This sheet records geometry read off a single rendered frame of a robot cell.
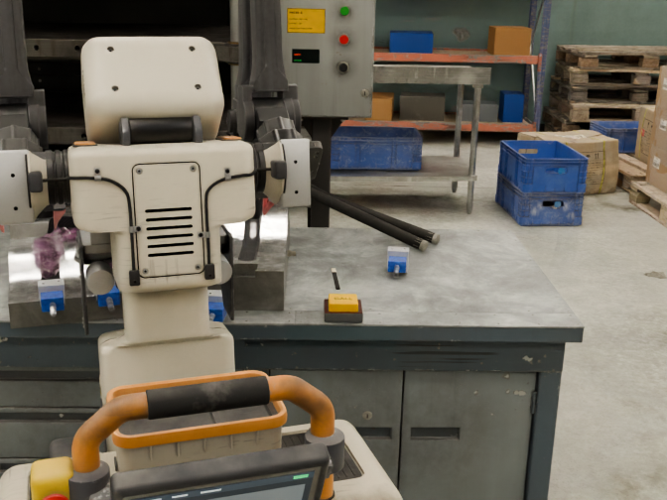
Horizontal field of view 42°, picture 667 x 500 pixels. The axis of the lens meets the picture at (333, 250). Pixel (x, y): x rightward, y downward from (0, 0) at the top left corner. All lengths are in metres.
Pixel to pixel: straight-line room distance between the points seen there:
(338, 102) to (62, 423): 1.22
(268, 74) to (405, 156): 4.15
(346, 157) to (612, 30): 3.90
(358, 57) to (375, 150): 3.06
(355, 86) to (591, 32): 6.29
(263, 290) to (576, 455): 1.49
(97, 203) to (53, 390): 0.76
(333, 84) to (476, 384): 1.07
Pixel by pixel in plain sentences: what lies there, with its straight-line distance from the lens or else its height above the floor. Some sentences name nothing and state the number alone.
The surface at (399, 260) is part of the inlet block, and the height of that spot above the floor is 0.84.
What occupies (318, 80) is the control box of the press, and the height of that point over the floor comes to 1.18.
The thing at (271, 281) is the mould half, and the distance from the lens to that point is 1.83.
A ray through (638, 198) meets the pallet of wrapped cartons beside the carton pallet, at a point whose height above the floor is 0.05.
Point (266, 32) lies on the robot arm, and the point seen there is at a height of 1.39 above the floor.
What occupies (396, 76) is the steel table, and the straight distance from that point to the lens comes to 5.39.
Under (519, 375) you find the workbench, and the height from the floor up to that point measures 0.66.
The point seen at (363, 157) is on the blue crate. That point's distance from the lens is 5.65.
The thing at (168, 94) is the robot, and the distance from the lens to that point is 1.36.
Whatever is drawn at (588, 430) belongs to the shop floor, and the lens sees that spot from 3.18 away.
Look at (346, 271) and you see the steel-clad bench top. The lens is 2.10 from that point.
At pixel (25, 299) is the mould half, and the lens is 1.84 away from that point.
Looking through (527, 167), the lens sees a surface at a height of 0.38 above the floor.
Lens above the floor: 1.49
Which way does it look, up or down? 18 degrees down
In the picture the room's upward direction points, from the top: 1 degrees clockwise
